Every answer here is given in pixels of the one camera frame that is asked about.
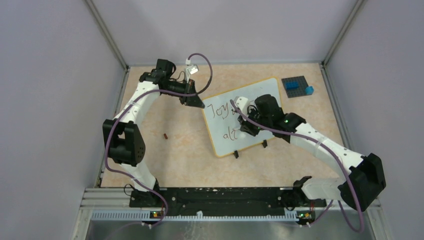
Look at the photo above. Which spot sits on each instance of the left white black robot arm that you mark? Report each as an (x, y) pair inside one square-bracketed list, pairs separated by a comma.
[(123, 140)]

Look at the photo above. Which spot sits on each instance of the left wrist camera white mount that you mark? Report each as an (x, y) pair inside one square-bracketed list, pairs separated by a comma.
[(190, 69)]

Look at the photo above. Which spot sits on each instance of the yellow-framed whiteboard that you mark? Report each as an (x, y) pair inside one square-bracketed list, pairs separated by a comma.
[(222, 123)]

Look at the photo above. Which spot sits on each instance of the grey lego baseplate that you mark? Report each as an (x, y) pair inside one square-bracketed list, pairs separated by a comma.
[(297, 92)]

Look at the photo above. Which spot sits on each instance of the dark blue lego brick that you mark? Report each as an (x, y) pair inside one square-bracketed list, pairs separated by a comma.
[(291, 85)]

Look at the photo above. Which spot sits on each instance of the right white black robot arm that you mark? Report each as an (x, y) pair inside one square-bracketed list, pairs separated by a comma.
[(361, 177)]

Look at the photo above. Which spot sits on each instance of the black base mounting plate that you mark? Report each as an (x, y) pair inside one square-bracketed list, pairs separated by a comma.
[(224, 201)]

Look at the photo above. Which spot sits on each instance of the aluminium frame rail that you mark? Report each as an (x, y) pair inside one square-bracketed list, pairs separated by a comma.
[(315, 223)]

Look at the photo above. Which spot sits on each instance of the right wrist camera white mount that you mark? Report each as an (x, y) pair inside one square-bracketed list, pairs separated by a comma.
[(242, 104)]

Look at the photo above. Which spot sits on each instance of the light blue lego brick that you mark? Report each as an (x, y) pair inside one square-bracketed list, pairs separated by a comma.
[(309, 90)]

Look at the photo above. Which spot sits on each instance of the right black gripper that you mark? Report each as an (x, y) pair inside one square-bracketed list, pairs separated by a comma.
[(245, 126)]

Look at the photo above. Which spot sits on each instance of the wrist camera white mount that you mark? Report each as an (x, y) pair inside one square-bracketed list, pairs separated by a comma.
[(242, 104), (190, 69)]

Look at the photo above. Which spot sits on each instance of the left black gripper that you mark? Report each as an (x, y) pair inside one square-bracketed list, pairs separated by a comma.
[(194, 101)]

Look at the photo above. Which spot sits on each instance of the white cable duct strip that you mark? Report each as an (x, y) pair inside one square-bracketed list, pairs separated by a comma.
[(147, 216)]

